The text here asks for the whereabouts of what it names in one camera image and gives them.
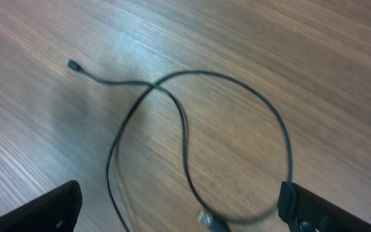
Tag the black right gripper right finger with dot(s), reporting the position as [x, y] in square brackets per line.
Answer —
[303, 210]

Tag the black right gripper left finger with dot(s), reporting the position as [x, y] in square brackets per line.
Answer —
[56, 210]

